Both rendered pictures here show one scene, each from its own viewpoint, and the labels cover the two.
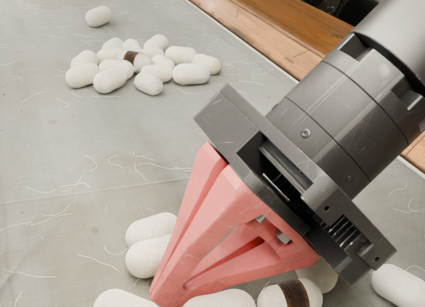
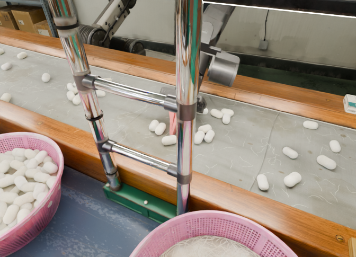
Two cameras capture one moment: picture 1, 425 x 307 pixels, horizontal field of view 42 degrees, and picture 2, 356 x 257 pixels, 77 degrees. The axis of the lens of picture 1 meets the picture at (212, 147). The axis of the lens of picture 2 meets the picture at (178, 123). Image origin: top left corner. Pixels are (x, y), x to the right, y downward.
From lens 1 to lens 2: 0.32 m
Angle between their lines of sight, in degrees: 36
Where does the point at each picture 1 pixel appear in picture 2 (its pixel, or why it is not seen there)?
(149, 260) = (162, 129)
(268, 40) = (114, 65)
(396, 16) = not seen: hidden behind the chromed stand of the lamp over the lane
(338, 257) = (200, 109)
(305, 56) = (131, 68)
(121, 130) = (109, 109)
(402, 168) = not seen: hidden behind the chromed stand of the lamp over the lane
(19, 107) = (70, 117)
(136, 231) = (153, 126)
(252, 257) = not seen: hidden behind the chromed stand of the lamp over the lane
